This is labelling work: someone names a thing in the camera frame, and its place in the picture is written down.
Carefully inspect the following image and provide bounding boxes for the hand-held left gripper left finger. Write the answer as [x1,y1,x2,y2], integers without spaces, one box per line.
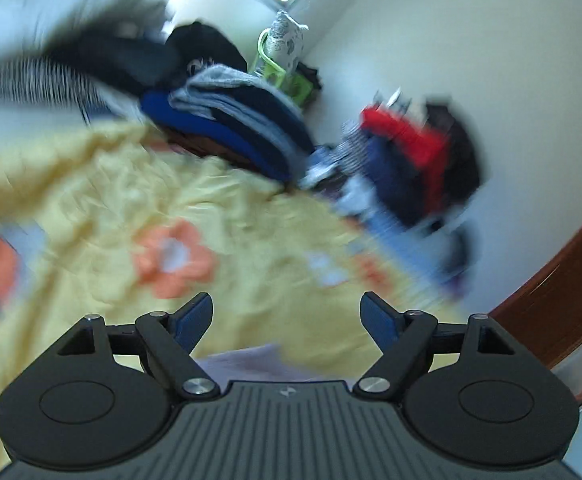
[36,291,222,402]

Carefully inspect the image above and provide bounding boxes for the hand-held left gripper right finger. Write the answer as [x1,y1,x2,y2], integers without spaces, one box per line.
[352,291,542,403]

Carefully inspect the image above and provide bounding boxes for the navy blue clothes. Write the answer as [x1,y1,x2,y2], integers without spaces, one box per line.
[365,135,424,227]

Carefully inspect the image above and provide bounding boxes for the black clothes heap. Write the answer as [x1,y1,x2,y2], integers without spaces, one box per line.
[418,94,482,213]

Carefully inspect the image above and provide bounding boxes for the pile of folded dark clothes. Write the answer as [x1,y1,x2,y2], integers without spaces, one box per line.
[138,64,318,185]

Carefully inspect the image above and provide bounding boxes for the blue knit blanket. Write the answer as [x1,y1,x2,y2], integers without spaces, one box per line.
[361,210,468,303]

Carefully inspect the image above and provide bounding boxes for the yellow flower-print bedspread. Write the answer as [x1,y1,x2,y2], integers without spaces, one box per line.
[0,122,466,468]

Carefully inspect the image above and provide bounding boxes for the houndstooth cloth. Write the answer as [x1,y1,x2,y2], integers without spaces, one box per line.
[337,119,372,172]

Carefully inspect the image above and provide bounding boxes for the brown wooden door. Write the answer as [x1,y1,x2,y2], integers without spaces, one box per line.
[487,204,582,407]

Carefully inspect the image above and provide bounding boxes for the red jacket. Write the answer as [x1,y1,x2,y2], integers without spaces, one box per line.
[360,105,452,202]

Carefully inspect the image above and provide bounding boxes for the black printed garment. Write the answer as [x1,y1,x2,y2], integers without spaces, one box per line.
[163,20,250,82]

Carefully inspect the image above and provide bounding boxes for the black white striped cloth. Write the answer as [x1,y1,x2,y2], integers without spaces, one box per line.
[0,54,142,127]

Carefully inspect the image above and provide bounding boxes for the dark cloth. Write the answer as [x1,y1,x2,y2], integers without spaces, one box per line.
[38,0,182,103]

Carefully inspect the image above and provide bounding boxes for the floral print pillow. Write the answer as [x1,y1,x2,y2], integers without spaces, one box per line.
[266,10,306,68]

